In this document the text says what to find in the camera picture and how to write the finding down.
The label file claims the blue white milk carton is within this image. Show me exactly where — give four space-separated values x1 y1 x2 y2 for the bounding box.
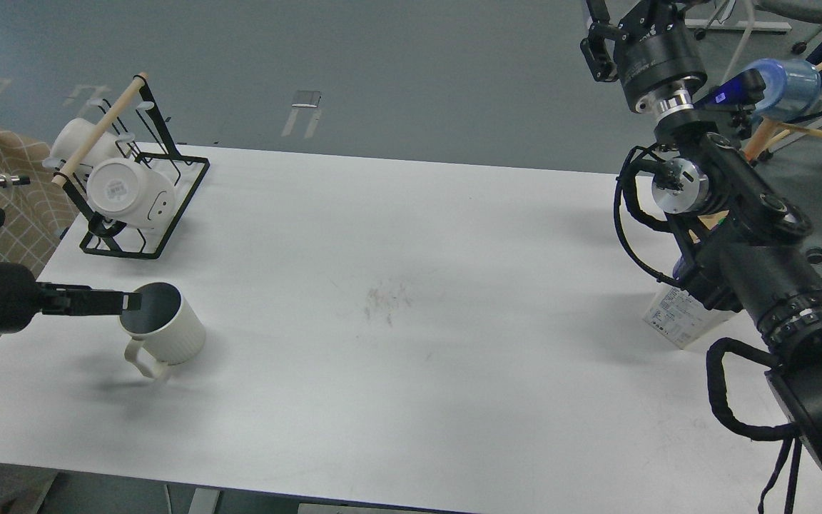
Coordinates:
642 283 736 349

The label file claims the wooden mug tree stand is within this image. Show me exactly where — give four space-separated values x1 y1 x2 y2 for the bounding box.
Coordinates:
689 41 822 236

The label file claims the white chair base with castors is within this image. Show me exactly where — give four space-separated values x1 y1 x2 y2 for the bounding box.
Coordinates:
685 1 791 35

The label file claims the blue cup on stand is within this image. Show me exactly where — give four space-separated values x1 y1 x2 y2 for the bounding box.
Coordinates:
742 59 822 121

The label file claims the black wire cup rack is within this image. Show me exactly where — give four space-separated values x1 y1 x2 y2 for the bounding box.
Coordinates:
44 73 210 260

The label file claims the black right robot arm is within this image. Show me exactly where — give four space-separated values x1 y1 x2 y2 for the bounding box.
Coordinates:
580 1 822 512

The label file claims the beige checked cloth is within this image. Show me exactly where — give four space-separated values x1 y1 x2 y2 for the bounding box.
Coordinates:
0 128 78 276

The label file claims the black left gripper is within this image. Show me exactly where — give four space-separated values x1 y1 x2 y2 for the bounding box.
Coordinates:
0 263 143 335

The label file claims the white ribbed mug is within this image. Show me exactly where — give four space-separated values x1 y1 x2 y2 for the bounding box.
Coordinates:
118 282 208 380

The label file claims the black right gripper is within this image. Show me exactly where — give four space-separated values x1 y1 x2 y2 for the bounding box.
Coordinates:
580 0 707 113

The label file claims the metal floor plate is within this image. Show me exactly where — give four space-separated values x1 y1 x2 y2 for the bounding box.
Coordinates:
291 90 322 109

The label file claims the white cup front in rack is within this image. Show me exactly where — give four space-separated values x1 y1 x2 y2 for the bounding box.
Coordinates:
87 158 177 230

